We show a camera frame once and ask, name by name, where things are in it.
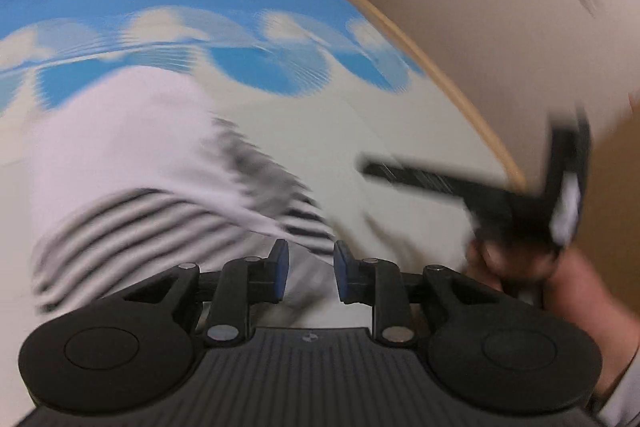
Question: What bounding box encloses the person's right forearm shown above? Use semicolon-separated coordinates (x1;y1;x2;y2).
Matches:
542;277;640;427

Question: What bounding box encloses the wooden bed frame edge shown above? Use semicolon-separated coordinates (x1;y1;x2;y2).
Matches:
267;0;528;194

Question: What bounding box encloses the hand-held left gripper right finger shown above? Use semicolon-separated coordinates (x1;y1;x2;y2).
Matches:
333;240;517;347

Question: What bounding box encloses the person's right hand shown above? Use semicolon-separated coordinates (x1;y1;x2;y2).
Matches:
465;237;608;325

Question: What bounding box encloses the blue cloud printed blanket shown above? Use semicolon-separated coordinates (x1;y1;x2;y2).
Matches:
0;0;526;333

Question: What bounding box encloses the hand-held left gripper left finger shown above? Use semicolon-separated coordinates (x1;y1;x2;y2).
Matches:
114;238;291;348

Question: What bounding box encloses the black white striped small garment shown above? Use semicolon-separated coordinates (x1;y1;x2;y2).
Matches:
27;66;373;330

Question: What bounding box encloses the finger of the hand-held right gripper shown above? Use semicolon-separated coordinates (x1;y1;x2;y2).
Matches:
357;157;478;205

